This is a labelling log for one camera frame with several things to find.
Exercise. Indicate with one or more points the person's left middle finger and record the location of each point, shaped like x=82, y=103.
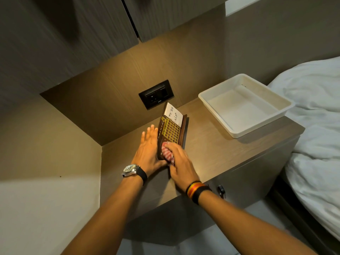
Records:
x=152, y=132

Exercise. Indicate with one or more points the red checked cloth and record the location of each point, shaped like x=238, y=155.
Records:
x=167, y=155

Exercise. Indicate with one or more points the wide grey cabinet door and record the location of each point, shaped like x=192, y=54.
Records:
x=53, y=42

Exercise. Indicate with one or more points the person's left forearm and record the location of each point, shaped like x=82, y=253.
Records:
x=106, y=220

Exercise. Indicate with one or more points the person's right fingers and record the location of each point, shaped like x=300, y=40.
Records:
x=174, y=150

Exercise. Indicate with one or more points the person's right forearm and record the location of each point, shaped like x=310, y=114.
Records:
x=249, y=228

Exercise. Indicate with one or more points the orange striped wristband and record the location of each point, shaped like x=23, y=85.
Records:
x=194, y=189

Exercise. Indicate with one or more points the black drawer knob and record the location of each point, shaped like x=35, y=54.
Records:
x=221, y=191

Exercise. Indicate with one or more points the brown wooden nightstand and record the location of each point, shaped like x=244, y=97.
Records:
x=225, y=156

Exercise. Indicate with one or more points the black wall socket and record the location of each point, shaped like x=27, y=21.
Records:
x=156, y=94

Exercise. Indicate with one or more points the brown calendar board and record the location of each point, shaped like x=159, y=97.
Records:
x=171, y=131

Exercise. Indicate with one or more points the white bed duvet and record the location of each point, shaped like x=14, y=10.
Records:
x=313, y=130

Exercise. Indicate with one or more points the white plastic tray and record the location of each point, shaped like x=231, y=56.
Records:
x=244, y=108

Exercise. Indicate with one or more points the dark bed frame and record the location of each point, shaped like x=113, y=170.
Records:
x=305, y=223

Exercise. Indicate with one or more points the person's left little finger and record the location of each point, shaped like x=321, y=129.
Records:
x=143, y=137

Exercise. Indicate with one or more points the black wristband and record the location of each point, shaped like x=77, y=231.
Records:
x=200, y=194

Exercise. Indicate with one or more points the person's left hand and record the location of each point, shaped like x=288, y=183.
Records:
x=147, y=156

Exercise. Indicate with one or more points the narrow grey cabinet door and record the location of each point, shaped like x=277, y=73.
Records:
x=172, y=15

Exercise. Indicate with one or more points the person's right hand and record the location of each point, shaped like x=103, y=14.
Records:
x=183, y=169

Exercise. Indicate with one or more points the white paper note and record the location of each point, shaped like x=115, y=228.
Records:
x=174, y=114

